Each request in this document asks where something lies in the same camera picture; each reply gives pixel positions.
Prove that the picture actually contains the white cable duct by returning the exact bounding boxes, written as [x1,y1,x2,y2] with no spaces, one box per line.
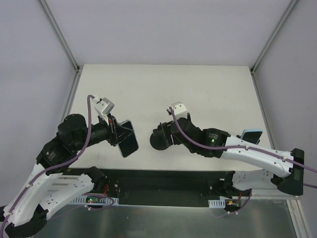
[70,195,119,206]
[208,199,233,209]

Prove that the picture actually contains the left white cable duct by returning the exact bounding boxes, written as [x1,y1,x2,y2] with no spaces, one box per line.
[70,195,119,206]

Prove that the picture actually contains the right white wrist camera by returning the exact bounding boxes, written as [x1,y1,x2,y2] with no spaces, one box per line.
[166,102,188,120]

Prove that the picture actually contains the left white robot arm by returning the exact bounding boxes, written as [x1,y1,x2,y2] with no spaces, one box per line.
[0,114,139,238]

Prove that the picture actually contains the right aluminium frame post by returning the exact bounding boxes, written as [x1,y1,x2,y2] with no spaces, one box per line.
[250,0,300,75]

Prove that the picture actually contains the left aluminium frame post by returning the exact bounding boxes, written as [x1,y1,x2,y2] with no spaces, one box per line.
[37,0,80,73]

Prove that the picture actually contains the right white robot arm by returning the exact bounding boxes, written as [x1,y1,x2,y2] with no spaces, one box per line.
[150,117,304,196]

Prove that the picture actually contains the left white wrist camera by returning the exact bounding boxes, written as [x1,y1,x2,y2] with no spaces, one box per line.
[92,97,114,124]

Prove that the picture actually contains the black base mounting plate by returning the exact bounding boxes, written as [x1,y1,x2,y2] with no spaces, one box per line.
[92,169,250,207]

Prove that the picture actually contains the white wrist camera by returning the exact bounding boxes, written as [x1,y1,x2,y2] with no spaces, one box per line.
[166,102,188,120]
[92,97,114,124]

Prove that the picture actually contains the black phone stand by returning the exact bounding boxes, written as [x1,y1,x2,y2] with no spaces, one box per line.
[150,126,173,151]

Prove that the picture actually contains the right white cable duct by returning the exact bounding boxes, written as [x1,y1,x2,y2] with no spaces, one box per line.
[208,199,233,209]

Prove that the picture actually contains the aluminium frame post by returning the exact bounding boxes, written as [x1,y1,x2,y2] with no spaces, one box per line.
[250,0,300,75]
[37,0,80,73]

